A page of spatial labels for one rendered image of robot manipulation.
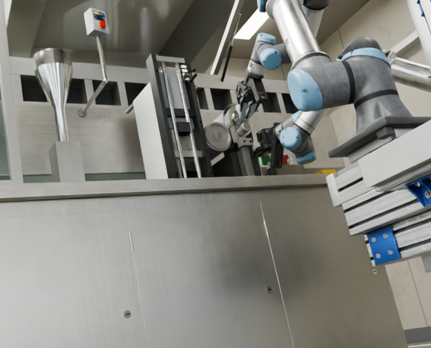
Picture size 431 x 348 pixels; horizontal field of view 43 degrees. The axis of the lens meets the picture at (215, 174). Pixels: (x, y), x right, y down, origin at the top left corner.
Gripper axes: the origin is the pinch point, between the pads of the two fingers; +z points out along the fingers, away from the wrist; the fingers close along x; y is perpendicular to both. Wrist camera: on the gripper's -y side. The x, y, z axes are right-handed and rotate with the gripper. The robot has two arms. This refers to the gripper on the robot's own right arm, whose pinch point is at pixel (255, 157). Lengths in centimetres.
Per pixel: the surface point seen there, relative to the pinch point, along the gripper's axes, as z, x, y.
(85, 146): 30, 62, 17
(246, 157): -7.2, 9.8, -3.0
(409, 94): 96, -256, 92
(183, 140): 14.3, 24.4, 13.3
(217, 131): -2.9, 18.2, 10.2
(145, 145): 16.6, 41.4, 12.0
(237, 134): -6.2, 11.2, 7.6
